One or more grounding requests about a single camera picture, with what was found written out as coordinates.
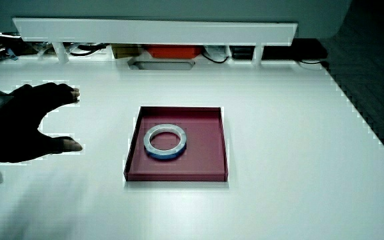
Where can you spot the black device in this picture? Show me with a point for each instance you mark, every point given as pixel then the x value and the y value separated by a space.
pixel 298 50

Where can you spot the person's left hand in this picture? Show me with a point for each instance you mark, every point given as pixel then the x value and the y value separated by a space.
pixel 15 133

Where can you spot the red square tray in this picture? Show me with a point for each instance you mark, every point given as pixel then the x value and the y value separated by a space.
pixel 202 156

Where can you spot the white desk shelf riser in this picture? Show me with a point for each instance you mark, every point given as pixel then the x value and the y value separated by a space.
pixel 158 31

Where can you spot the brown cardboard box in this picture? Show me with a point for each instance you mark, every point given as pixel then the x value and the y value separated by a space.
pixel 125 50

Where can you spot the blue tape roll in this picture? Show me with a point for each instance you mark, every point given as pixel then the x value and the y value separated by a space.
pixel 152 146

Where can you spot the orange box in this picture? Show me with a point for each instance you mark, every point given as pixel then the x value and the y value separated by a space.
pixel 173 51

